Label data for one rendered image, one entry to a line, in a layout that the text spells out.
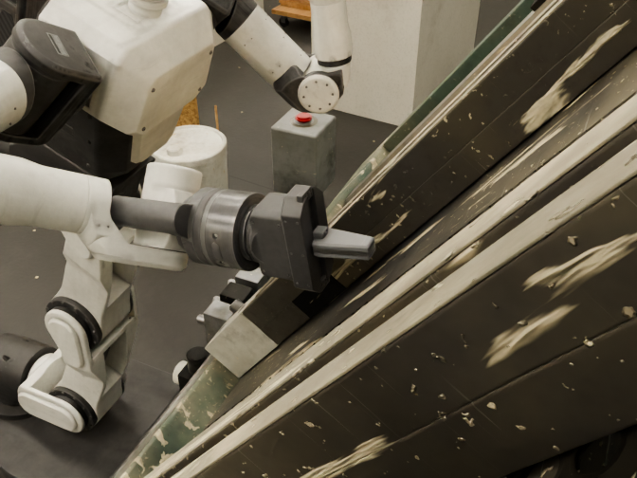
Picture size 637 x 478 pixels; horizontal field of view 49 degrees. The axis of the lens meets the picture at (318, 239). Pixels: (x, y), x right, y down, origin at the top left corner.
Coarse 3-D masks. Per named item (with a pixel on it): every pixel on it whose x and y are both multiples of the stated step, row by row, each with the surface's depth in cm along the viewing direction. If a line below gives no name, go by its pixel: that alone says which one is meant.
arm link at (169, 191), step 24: (168, 168) 79; (144, 192) 80; (168, 192) 78; (192, 192) 80; (216, 192) 76; (120, 216) 76; (144, 216) 74; (168, 216) 73; (192, 216) 75; (144, 240) 78; (168, 240) 77; (192, 240) 75
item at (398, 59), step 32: (352, 0) 339; (384, 0) 330; (416, 0) 322; (448, 0) 352; (480, 0) 397; (352, 32) 348; (384, 32) 339; (416, 32) 330; (448, 32) 367; (352, 64) 358; (384, 64) 348; (416, 64) 339; (448, 64) 383; (352, 96) 368; (384, 96) 358; (416, 96) 353
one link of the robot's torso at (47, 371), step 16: (32, 368) 182; (48, 368) 181; (64, 368) 188; (32, 384) 177; (48, 384) 183; (32, 400) 176; (48, 400) 174; (48, 416) 177; (64, 416) 173; (80, 416) 173
